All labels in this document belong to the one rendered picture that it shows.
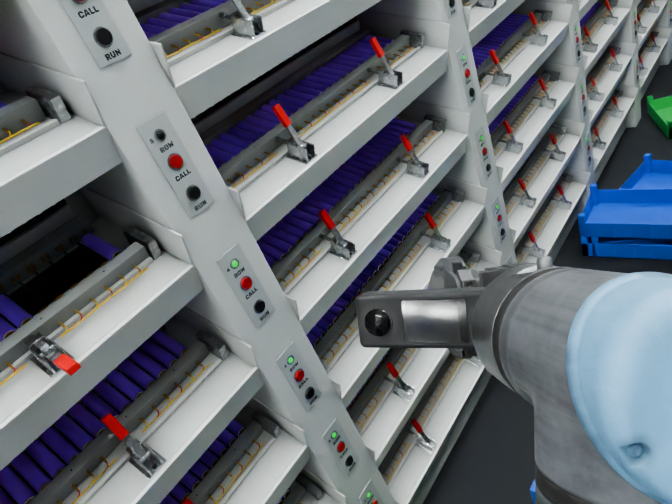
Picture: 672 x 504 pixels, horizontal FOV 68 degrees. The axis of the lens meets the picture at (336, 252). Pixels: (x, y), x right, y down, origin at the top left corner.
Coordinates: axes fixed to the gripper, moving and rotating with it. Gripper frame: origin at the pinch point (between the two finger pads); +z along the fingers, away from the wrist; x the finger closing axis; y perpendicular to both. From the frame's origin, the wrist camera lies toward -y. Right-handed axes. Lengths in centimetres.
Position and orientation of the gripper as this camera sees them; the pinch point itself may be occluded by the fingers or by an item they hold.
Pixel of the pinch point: (432, 296)
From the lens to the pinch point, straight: 57.2
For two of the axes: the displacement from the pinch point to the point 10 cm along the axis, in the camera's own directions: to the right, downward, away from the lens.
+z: -0.5, -0.2, 10.0
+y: 9.9, -1.1, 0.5
